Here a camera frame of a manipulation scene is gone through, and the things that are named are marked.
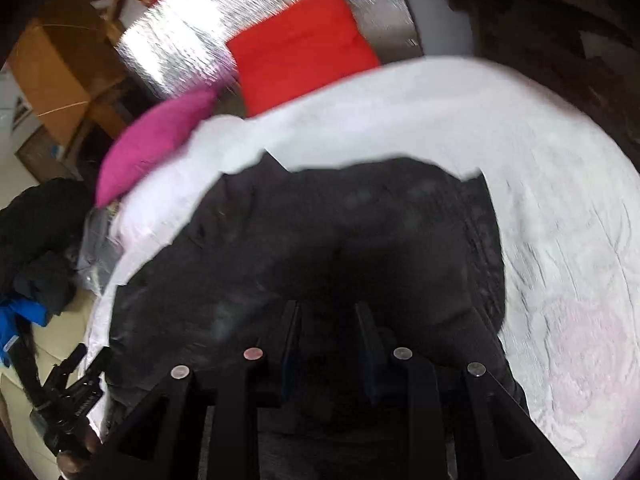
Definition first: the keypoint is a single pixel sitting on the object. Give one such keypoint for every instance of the pile of black clothes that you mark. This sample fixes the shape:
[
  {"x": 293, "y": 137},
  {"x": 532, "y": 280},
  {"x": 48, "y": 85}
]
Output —
[{"x": 40, "y": 220}]

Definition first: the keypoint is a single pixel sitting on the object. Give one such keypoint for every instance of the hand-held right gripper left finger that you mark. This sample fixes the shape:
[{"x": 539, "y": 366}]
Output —
[{"x": 290, "y": 350}]

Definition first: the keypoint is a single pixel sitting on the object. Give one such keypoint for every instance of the person's left hand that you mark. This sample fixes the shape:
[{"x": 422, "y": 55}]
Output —
[{"x": 80, "y": 452}]

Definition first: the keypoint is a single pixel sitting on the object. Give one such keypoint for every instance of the large red pillow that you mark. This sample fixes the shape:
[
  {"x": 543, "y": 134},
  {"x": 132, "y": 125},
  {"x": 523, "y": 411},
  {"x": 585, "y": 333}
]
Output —
[{"x": 300, "y": 55}]

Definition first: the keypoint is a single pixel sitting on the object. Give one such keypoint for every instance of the black jacket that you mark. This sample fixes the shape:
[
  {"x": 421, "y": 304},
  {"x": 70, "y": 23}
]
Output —
[{"x": 325, "y": 220}]

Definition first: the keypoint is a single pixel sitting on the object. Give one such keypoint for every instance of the silver foil mat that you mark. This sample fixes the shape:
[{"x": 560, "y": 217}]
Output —
[{"x": 190, "y": 45}]

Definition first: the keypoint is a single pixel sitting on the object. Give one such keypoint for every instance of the pink pillow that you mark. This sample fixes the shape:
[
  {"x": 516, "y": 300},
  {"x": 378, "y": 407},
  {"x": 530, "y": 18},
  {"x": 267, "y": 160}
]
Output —
[{"x": 150, "y": 145}]

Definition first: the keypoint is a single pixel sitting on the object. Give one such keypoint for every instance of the white blanket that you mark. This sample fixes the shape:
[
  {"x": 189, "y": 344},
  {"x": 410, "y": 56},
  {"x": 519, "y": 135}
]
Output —
[{"x": 550, "y": 185}]

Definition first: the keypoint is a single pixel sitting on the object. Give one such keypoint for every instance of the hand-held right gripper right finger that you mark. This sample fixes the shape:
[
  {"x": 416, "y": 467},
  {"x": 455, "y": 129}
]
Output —
[{"x": 371, "y": 355}]

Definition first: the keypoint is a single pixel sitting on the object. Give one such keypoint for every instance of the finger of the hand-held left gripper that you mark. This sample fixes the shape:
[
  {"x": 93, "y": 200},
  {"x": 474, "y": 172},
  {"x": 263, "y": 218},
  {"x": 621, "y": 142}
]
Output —
[
  {"x": 67, "y": 365},
  {"x": 92, "y": 367}
]

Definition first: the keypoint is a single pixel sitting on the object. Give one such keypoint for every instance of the dark brown furniture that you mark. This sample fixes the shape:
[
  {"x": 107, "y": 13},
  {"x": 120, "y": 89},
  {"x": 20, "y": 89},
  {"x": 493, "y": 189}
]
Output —
[{"x": 525, "y": 60}]

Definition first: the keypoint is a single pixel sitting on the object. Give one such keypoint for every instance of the grey plastic bag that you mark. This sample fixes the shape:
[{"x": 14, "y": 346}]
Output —
[{"x": 97, "y": 250}]

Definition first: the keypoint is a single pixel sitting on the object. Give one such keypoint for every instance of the blue garment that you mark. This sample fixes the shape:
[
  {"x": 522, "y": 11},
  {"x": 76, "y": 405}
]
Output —
[{"x": 22, "y": 312}]

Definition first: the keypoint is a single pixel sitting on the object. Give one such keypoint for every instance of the cardboard box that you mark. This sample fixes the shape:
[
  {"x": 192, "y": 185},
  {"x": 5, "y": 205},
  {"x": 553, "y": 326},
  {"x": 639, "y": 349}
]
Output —
[{"x": 55, "y": 75}]

